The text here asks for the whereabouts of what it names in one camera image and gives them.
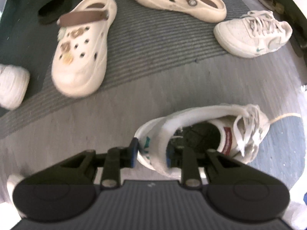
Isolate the cream nike sneaker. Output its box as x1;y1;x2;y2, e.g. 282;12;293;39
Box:
134;104;270;179
213;10;292;58

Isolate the white chunky sneaker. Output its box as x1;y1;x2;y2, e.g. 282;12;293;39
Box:
0;64;30;111
7;174;24;198

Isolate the grey striped door mat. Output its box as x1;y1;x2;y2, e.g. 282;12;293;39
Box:
1;0;306;186

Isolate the black slide sandal left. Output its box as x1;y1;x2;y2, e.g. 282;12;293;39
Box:
37;0;72;25

